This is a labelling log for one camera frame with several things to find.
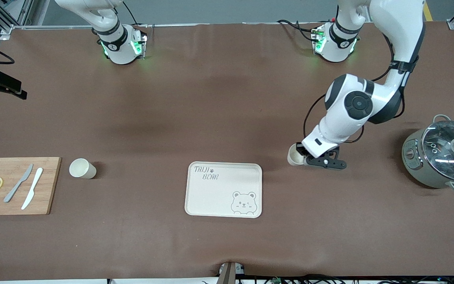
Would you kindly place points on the white bear print tray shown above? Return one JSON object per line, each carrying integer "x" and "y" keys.
{"x": 211, "y": 197}

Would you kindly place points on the glass pot lid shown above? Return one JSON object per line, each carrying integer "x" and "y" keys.
{"x": 443, "y": 146}

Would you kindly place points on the brown table mat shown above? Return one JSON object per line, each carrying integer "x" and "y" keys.
{"x": 227, "y": 98}

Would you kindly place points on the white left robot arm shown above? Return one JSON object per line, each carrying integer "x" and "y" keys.
{"x": 396, "y": 23}

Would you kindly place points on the bamboo cutting board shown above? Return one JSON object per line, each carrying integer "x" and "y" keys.
{"x": 49, "y": 189}

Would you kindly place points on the green electric cooking pot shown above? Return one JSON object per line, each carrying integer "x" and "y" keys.
{"x": 416, "y": 169}

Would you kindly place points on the grey plastic knife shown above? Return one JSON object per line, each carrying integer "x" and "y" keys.
{"x": 18, "y": 183}

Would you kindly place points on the grey camera bracket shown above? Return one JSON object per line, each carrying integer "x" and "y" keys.
{"x": 229, "y": 274}

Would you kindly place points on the white paper cup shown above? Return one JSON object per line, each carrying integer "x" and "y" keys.
{"x": 79, "y": 168}
{"x": 292, "y": 157}

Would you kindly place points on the white plastic knife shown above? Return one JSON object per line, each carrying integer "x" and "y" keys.
{"x": 34, "y": 185}

